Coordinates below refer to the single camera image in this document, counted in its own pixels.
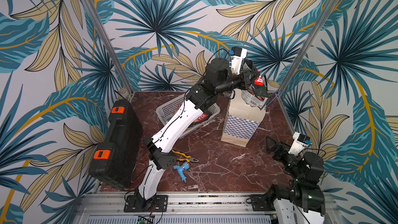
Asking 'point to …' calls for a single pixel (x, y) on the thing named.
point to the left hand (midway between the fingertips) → (261, 76)
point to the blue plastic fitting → (181, 170)
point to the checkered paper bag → (241, 120)
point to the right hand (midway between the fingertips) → (274, 139)
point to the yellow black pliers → (188, 157)
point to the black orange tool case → (115, 163)
